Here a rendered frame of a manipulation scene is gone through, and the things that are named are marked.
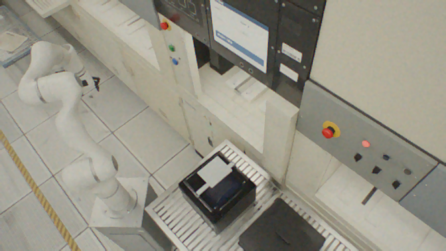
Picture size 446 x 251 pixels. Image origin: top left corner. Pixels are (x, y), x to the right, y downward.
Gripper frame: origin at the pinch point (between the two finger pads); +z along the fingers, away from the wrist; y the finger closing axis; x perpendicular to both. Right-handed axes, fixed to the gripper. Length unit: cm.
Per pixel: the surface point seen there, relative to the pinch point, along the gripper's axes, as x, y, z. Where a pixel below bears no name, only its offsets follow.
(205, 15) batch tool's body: -36, 65, -56
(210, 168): -75, 49, -7
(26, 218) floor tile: -9, -93, 101
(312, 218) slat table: -104, 91, 25
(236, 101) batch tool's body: -28, 79, 14
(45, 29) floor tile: 228, -75, 100
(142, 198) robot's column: -63, 12, 25
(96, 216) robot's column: -64, -13, 25
